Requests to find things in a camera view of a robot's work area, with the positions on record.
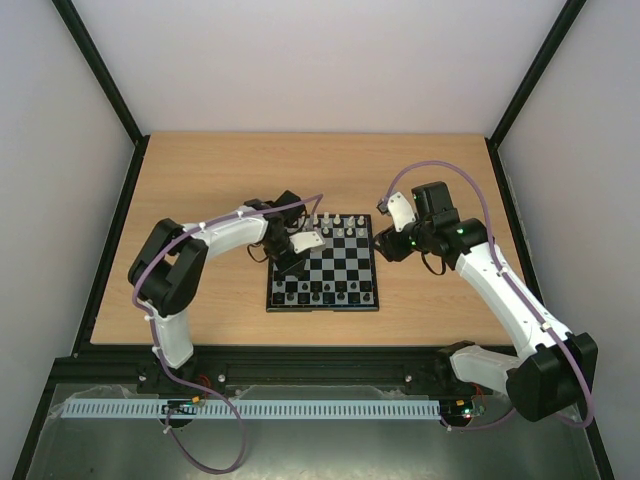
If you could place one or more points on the light blue slotted cable duct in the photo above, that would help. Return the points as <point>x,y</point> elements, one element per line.
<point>254,409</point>

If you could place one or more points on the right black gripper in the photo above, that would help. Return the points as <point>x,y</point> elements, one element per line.
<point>383,243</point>

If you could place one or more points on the left black frame post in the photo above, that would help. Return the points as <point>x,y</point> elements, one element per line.
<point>76,27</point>

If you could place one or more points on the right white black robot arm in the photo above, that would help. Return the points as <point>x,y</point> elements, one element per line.
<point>552,368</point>

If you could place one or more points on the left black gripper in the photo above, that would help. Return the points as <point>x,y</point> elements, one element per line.
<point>285,268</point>

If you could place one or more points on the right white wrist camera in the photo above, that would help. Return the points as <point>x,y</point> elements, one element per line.
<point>399,209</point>

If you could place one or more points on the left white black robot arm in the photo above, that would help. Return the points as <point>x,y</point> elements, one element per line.
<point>167,271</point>

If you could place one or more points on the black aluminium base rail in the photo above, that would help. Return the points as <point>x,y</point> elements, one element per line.
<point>414,370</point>

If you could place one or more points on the black white chess board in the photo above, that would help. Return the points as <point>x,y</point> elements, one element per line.
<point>340,277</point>

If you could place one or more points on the black frame post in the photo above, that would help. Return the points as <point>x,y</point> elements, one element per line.
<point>560,28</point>
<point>76,27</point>

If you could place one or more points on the right black frame post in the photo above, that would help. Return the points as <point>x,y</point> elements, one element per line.
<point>560,28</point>

